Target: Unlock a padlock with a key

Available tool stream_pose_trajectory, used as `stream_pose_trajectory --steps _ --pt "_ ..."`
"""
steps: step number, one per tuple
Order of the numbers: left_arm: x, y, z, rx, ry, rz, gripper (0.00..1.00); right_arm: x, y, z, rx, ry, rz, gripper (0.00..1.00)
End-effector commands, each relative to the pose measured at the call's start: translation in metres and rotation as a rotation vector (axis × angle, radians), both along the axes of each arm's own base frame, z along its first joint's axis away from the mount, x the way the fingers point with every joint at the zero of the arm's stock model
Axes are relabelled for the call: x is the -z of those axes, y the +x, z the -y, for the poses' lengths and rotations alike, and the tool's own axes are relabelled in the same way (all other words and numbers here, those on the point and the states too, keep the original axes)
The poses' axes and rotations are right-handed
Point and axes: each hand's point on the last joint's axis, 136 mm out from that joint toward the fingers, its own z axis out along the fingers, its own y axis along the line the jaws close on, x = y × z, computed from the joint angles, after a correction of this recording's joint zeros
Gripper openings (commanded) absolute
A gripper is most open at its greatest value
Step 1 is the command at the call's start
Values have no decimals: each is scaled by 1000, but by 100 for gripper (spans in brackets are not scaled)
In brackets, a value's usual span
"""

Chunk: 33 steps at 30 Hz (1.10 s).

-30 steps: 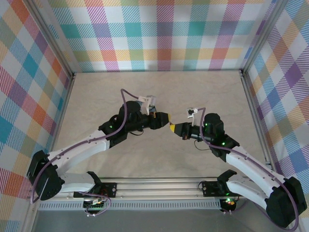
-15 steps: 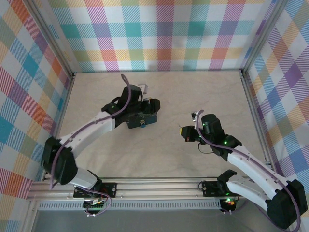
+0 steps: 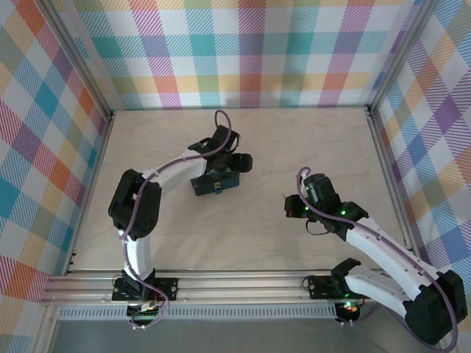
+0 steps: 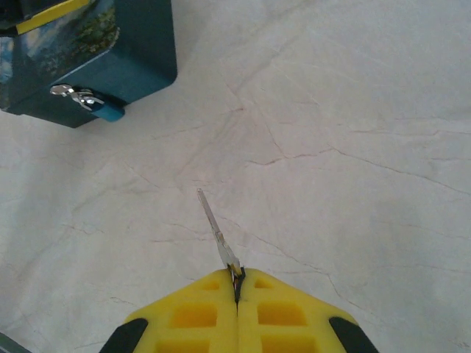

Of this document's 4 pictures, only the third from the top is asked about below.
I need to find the blue printed tin box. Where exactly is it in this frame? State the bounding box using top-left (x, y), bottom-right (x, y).
top-left (190, 170), bottom-right (242, 198)

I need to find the small circuit board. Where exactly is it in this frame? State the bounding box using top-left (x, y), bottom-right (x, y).
top-left (337, 300), bottom-right (361, 321)
top-left (127, 300), bottom-right (165, 319)

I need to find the thin black cable loop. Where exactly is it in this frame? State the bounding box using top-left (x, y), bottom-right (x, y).
top-left (305, 218), bottom-right (332, 237)

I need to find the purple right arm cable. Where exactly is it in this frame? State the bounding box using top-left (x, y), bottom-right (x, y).
top-left (296, 165), bottom-right (461, 350)

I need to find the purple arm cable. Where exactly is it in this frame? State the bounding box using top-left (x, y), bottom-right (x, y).
top-left (121, 109), bottom-right (241, 330)
top-left (296, 165), bottom-right (461, 350)

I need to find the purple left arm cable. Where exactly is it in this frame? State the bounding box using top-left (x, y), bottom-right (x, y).
top-left (121, 109), bottom-right (241, 330)

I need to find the aluminium table side rail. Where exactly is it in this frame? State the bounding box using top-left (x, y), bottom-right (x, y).
top-left (365, 105), bottom-right (416, 248)

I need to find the wide aluminium base rail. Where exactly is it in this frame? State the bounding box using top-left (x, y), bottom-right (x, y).
top-left (39, 269), bottom-right (373, 307)

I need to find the slotted grey cable duct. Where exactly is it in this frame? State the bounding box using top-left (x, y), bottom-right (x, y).
top-left (57, 304), bottom-right (339, 321)

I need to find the aluminium frame post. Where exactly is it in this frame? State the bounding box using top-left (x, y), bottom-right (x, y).
top-left (38, 0), bottom-right (116, 119)
top-left (366, 0), bottom-right (441, 113)

